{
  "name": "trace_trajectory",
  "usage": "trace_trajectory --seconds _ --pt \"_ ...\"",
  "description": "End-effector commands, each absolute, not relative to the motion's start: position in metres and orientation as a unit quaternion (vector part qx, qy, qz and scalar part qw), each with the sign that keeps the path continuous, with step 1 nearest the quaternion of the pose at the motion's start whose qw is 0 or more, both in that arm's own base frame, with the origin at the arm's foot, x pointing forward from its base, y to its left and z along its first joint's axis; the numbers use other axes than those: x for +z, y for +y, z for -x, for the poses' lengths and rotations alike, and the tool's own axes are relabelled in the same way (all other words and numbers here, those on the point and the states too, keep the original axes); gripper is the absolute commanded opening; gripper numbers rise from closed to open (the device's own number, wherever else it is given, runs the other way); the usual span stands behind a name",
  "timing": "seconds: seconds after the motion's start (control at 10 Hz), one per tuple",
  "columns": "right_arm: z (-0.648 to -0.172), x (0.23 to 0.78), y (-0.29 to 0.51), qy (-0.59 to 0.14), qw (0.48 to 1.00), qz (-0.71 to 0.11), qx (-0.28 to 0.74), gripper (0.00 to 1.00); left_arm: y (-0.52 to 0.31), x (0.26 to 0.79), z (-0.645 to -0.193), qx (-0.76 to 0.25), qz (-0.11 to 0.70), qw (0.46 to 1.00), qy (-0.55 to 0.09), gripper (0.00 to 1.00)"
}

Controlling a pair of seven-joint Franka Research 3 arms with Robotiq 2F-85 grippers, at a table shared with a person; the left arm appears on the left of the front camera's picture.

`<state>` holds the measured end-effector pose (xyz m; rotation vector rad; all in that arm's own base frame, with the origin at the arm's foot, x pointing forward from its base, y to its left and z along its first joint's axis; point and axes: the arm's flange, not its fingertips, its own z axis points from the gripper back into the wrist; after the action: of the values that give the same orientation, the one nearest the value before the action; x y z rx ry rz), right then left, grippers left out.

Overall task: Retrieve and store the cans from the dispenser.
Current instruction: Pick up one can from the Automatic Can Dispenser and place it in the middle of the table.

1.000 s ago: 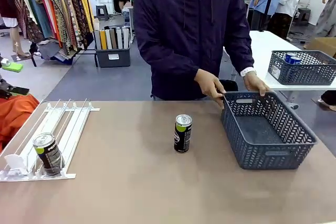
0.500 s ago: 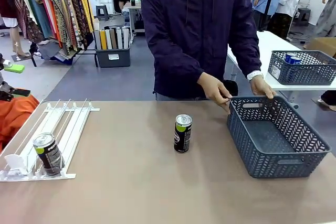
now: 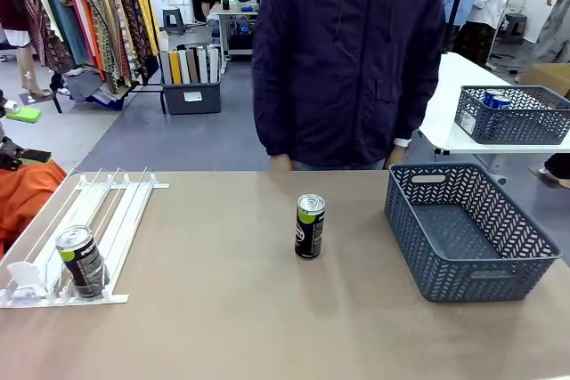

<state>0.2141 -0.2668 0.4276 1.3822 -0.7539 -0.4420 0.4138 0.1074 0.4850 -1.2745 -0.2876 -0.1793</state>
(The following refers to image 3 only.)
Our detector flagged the person left hand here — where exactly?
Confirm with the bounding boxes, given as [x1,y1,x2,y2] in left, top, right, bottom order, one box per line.
[383,142,409,171]

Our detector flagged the person right hand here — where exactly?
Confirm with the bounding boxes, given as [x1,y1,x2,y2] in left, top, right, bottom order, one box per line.
[269,153,293,172]

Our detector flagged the black green drink can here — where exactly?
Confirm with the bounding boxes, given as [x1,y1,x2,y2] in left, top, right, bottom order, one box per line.
[293,193,328,261]
[54,224,110,300]

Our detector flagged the person left forearm navy sleeve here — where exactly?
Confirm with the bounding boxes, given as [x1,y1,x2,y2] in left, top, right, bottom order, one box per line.
[394,63,444,143]

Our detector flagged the person right forearm navy sleeve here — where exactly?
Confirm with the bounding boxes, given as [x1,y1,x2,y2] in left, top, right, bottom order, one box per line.
[252,77,293,161]

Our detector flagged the white side table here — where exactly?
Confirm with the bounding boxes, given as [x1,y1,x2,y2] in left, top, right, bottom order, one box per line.
[418,51,570,185]

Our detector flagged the person in navy jacket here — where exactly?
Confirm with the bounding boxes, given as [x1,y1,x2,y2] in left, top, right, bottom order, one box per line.
[251,0,446,167]

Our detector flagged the grey storage bin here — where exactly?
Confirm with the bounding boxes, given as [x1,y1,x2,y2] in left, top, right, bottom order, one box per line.
[159,72,223,116]

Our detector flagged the white fabric roll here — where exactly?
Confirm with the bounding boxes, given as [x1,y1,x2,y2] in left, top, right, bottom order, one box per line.
[197,46,210,84]
[207,44,221,84]
[177,49,191,85]

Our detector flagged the grey basket with label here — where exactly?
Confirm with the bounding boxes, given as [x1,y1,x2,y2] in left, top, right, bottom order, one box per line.
[453,85,570,146]

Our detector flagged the brown fabric roll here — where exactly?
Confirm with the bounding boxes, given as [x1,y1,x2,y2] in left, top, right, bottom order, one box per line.
[185,48,200,84]

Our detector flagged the grey plastic basket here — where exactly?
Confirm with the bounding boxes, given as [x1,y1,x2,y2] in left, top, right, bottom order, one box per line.
[384,162,563,303]

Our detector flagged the dark patterned skirt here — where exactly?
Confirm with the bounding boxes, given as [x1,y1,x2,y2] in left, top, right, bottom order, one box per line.
[453,21,498,68]

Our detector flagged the yellow fabric roll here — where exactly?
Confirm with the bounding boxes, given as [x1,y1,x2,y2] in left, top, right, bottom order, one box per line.
[168,50,183,85]

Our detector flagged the grey fabric roll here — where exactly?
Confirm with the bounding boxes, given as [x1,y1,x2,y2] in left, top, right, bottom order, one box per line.
[159,49,173,85]

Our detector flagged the grey workbench cart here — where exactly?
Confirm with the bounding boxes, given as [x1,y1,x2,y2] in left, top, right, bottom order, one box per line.
[208,2,262,61]

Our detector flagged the black trouser leg with shoe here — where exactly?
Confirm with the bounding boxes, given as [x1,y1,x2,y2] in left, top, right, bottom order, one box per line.
[538,152,570,190]

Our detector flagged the large cardboard box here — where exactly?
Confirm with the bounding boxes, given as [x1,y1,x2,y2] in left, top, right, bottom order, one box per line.
[518,62,570,99]

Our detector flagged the dark grey stool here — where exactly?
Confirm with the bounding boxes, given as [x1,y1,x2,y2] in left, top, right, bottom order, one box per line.
[502,12,529,45]

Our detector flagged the grey plastic stool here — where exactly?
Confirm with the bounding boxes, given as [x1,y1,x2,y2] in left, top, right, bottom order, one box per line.
[162,7,186,36]

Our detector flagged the grey fabric pile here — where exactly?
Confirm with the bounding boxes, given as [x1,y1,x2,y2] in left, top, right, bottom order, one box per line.
[64,68,130,110]

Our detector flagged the mannequin in grey dress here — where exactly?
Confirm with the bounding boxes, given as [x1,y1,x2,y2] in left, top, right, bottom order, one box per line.
[532,0,570,65]

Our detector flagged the yellow garment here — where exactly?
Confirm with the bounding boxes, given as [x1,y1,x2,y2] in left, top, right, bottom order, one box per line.
[124,0,160,57]

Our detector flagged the patterned multicolour garment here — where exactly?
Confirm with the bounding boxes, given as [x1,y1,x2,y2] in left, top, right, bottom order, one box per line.
[75,0,137,87]

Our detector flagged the orange cloth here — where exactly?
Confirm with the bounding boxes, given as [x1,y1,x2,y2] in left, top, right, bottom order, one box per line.
[0,159,68,259]

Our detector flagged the lime green pad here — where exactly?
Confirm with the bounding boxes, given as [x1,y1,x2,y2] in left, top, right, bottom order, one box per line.
[4,106,43,124]

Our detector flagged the black device on cloth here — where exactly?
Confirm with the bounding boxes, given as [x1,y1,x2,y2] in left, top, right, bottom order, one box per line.
[0,134,53,172]

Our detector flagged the teal green garment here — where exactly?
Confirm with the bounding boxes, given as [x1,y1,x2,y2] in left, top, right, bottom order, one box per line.
[37,0,90,68]

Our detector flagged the bare mannequin legs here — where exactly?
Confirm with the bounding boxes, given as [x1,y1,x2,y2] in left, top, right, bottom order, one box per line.
[15,41,53,99]

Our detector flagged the black clothes rack frame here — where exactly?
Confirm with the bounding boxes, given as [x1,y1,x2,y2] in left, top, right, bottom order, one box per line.
[126,81,168,115]

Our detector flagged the white wire can dispenser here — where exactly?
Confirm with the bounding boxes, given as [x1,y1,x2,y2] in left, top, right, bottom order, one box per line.
[0,166,171,309]

